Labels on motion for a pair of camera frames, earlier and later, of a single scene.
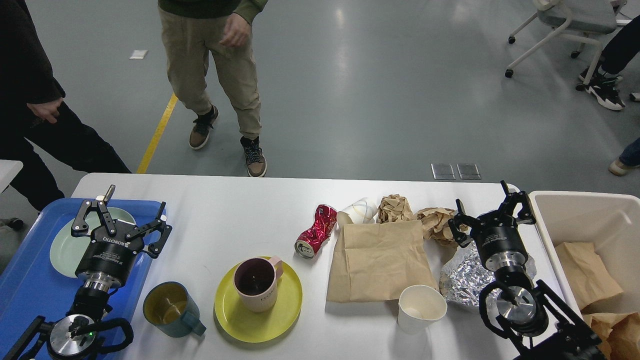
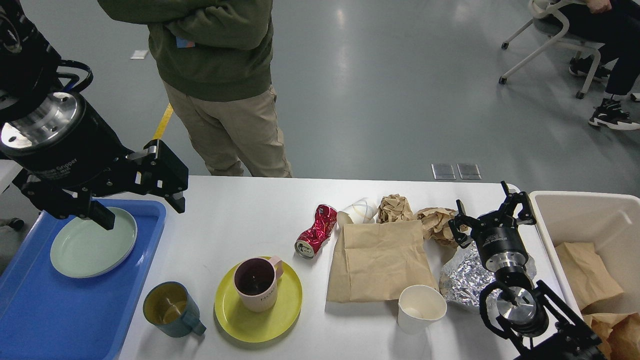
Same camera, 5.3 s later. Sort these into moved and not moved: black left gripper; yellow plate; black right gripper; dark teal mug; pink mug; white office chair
Moved: white office chair; black left gripper
Not moved: yellow plate; pink mug; dark teal mug; black right gripper
